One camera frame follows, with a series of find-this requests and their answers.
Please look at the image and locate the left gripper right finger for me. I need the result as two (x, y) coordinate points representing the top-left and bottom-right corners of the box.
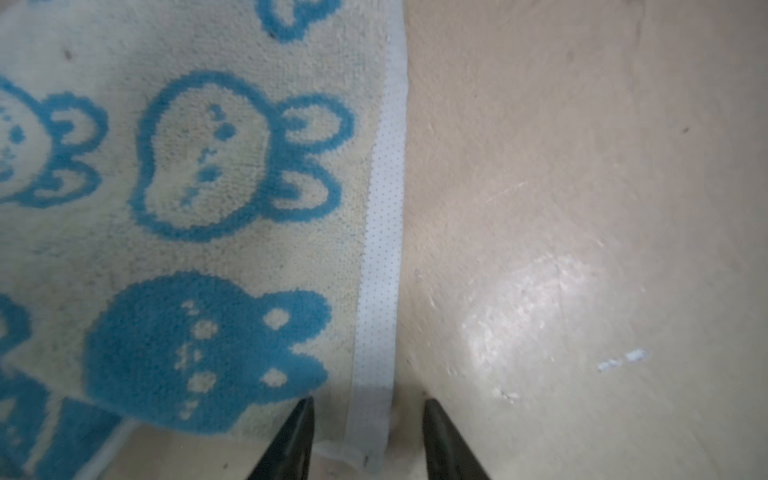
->
(422, 398), (490, 480)

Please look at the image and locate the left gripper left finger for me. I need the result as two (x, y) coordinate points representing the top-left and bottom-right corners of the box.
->
(247, 396), (315, 480)

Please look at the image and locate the blue bunny pattern towel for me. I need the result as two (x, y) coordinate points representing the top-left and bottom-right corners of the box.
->
(1, 1), (408, 479)

